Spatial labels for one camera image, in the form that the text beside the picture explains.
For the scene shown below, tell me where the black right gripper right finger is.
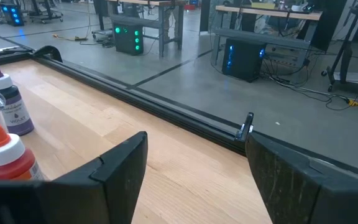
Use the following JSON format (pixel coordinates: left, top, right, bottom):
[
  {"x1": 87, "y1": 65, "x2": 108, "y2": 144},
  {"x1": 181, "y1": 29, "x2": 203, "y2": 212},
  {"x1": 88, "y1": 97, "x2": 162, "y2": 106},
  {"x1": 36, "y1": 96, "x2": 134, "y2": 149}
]
[{"x1": 245, "y1": 133, "x2": 358, "y2": 224}]

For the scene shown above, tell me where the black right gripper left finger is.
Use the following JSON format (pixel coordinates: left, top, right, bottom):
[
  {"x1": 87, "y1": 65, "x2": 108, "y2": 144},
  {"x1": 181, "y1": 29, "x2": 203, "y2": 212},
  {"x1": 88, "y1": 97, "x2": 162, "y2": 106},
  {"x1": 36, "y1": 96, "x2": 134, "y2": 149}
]
[{"x1": 0, "y1": 131, "x2": 149, "y2": 224}]

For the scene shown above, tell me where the orange-capped red colouring bottle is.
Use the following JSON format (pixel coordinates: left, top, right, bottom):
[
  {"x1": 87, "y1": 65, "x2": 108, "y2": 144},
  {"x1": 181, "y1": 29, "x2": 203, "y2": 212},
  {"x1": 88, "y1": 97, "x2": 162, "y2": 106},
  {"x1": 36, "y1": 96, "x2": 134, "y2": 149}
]
[{"x1": 0, "y1": 116, "x2": 47, "y2": 182}]

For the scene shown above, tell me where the violet food colouring bottle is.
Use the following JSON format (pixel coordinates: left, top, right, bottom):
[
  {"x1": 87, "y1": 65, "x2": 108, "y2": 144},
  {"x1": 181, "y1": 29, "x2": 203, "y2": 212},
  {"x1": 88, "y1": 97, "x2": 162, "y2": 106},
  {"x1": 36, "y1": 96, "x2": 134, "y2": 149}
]
[{"x1": 0, "y1": 58, "x2": 35, "y2": 137}]

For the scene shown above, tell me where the black rolling stand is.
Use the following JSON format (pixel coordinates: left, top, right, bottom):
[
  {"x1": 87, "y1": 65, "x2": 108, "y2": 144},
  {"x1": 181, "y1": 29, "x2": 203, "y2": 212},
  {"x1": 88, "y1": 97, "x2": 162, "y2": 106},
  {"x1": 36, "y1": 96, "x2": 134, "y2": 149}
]
[{"x1": 321, "y1": 0, "x2": 358, "y2": 93}]

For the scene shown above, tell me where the green-lit computer tower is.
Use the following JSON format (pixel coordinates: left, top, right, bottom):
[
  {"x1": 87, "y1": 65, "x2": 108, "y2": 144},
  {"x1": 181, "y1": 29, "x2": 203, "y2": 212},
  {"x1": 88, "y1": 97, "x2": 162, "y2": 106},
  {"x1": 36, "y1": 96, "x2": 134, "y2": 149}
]
[{"x1": 112, "y1": 22, "x2": 145, "y2": 57}]

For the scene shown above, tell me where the wooden top metal workbench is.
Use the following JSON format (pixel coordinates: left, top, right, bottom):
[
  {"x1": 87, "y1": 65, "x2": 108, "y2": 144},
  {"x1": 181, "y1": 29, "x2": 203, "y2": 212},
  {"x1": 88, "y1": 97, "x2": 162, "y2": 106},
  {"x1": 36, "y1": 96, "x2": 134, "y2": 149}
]
[
  {"x1": 211, "y1": 3, "x2": 323, "y2": 69},
  {"x1": 104, "y1": 0, "x2": 186, "y2": 58}
]

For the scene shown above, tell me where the small blue-lit computer tower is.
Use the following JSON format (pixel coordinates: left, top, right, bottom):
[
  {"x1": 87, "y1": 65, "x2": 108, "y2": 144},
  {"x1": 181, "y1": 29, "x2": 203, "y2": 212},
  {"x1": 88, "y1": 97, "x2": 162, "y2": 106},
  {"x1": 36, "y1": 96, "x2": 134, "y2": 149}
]
[{"x1": 0, "y1": 2, "x2": 25, "y2": 27}]

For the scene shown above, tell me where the black frame clamp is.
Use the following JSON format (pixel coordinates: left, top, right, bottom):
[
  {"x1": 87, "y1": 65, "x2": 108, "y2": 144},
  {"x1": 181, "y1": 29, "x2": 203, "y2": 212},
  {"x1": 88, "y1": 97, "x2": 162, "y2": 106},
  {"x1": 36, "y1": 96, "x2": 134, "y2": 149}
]
[
  {"x1": 32, "y1": 45, "x2": 63, "y2": 63},
  {"x1": 234, "y1": 111, "x2": 255, "y2": 142}
]

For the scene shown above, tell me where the black floor cable bundle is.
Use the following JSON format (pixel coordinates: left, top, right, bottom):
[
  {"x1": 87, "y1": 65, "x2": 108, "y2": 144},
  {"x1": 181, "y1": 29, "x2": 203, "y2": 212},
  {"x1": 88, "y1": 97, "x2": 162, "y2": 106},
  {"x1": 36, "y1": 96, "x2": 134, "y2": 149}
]
[{"x1": 259, "y1": 55, "x2": 358, "y2": 111}]

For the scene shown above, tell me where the black aluminium table frame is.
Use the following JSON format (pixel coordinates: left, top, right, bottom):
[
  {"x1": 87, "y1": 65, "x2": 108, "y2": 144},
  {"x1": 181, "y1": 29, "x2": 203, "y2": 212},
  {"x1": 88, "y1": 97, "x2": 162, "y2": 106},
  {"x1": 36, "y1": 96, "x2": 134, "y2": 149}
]
[{"x1": 0, "y1": 45, "x2": 358, "y2": 183}]

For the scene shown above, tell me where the orange floor cable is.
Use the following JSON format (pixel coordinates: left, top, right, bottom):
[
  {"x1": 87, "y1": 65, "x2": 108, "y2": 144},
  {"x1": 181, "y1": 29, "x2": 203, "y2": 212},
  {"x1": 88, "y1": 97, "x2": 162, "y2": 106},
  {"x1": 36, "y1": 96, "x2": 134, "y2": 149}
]
[{"x1": 51, "y1": 32, "x2": 89, "y2": 43}]

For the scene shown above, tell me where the black partition post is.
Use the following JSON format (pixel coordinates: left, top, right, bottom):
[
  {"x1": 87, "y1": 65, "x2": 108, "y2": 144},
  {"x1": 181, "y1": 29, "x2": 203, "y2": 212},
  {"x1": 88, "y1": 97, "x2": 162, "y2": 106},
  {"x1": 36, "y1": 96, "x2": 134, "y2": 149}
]
[{"x1": 199, "y1": 0, "x2": 212, "y2": 34}]

